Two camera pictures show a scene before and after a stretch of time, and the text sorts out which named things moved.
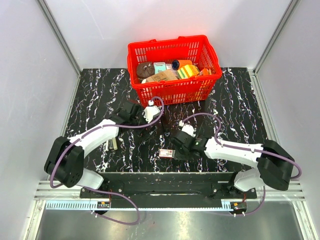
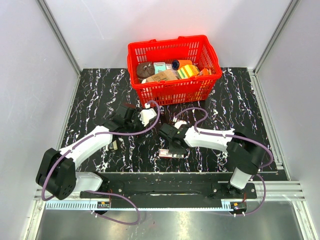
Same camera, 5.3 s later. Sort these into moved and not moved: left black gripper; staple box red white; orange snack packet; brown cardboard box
Moved: left black gripper
Not moved: staple box red white; orange snack packet; brown cardboard box
